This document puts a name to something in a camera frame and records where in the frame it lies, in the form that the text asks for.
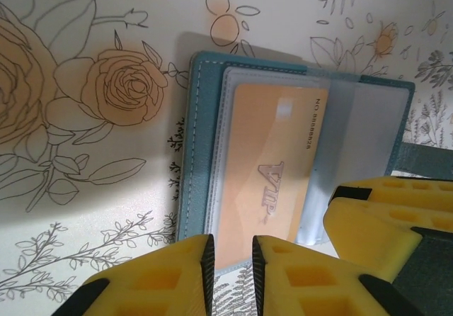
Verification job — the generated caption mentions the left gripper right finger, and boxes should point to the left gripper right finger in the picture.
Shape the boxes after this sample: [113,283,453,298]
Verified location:
[251,235,422,316]

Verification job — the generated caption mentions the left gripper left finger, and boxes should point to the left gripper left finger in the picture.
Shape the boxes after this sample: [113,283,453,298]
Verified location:
[81,233,216,316]

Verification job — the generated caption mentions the blue leather card holder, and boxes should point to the blue leather card holder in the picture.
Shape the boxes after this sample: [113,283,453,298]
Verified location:
[175,50,453,274]

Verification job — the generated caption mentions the gold VIP card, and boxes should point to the gold VIP card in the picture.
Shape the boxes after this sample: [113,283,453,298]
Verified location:
[213,83,330,269]

